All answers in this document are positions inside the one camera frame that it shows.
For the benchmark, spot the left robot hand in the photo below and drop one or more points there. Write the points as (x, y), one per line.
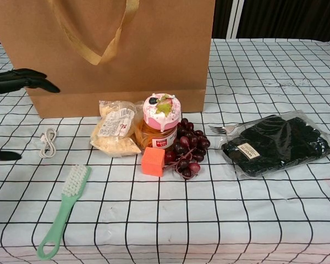
(19, 79)

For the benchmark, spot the green scrub brush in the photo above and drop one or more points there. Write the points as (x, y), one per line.
(63, 209)

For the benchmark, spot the pink cupcake toy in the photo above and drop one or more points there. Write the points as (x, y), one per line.
(160, 110)

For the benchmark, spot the checked white tablecloth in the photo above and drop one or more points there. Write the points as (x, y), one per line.
(264, 82)

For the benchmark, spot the white partition frame post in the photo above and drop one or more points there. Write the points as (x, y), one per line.
(234, 19)

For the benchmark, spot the metal fork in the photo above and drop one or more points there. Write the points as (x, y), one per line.
(228, 129)

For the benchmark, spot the black item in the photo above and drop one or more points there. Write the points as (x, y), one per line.
(275, 143)

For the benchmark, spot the clear jar of rubber bands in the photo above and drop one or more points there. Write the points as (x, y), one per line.
(154, 137)

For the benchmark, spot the dark red grape bunch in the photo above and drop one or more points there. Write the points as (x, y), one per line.
(191, 145)

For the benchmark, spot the bagged bread roll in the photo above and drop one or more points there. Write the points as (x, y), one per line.
(112, 129)

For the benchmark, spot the orange cube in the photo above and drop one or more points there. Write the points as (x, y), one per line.
(152, 162)

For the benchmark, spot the brown paper bag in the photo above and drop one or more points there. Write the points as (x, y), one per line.
(154, 55)

